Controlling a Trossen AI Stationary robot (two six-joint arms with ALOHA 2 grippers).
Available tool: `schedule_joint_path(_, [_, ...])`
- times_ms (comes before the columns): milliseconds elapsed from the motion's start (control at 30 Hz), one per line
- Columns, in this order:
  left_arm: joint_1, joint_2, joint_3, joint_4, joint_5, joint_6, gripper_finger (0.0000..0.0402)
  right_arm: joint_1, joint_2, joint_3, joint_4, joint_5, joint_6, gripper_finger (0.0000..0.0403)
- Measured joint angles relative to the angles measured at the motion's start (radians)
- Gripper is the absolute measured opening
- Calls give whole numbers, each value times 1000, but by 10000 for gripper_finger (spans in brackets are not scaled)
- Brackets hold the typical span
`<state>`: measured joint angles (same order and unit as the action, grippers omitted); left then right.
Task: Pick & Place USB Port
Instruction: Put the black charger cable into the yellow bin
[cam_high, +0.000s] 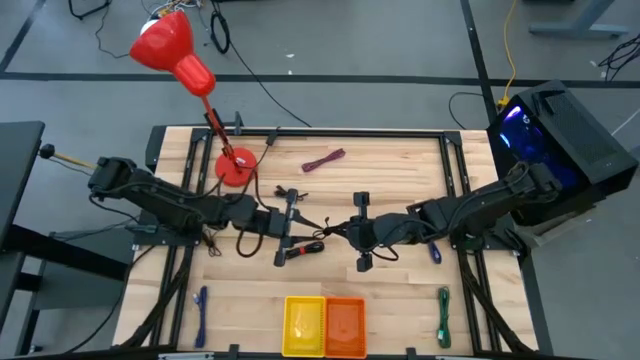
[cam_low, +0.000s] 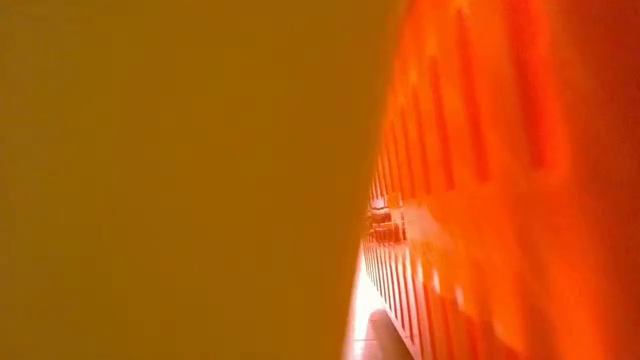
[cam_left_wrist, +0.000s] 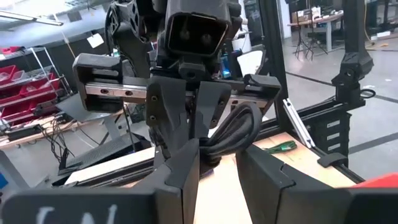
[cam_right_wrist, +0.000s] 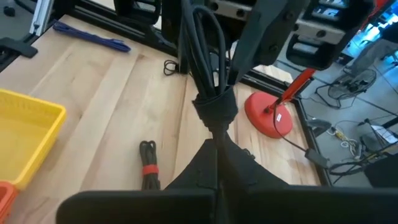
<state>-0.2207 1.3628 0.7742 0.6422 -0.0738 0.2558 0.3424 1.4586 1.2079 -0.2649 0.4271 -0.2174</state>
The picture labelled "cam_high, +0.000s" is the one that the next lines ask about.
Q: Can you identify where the black knob yellow stick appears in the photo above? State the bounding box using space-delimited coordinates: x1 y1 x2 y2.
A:
38 143 99 170

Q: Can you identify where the yellow floor cable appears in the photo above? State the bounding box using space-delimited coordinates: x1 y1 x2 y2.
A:
497 0 521 109

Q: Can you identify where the grey arm supply cable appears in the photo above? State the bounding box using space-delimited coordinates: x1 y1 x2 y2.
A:
48 217 161 242

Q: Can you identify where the yellow plastic basket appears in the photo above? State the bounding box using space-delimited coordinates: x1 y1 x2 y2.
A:
281 295 327 359

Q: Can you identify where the maroon USB cable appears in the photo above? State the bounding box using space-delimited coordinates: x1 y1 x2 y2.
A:
301 147 347 174

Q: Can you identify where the red desk lamp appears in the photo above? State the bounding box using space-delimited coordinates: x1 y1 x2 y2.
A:
129 9 259 189

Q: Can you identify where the orange plastic basket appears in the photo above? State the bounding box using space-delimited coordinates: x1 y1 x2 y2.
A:
323 296 368 360

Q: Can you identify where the thin black floor cable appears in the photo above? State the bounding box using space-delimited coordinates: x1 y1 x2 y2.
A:
447 91 489 131

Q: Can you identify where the black coiled floor cable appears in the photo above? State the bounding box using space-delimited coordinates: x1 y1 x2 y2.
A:
208 0 314 129

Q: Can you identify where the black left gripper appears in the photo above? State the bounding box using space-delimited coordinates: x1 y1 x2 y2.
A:
267 188 324 268

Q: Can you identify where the thick black floor cable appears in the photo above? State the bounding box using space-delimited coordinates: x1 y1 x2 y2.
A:
68 0 112 21

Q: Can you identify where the long blue USB cable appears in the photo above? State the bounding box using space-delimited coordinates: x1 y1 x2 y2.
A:
193 285 209 350

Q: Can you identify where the black computer case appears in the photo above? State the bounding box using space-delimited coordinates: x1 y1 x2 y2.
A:
485 79 640 227

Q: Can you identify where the green USB cable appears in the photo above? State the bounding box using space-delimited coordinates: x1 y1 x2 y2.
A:
436 286 452 350

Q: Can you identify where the grey desk leg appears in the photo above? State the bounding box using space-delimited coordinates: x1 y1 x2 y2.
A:
528 0 630 40

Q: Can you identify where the black lamp cord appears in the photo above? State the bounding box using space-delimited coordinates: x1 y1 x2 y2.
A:
238 130 281 174

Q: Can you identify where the black desk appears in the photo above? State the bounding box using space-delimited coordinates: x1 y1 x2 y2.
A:
0 120 131 357

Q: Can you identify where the coloured wire bundle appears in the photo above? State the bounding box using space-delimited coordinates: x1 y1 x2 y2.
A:
142 0 204 19

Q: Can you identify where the black floor cable bundle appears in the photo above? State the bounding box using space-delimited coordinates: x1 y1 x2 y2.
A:
597 33 640 82

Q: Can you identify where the black USB cable red tie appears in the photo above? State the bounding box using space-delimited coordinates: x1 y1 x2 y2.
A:
285 241 326 260

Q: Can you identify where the grey computer stand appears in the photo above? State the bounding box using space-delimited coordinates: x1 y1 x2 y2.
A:
517 204 599 249

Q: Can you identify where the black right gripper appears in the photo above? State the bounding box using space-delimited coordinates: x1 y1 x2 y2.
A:
327 191 384 274

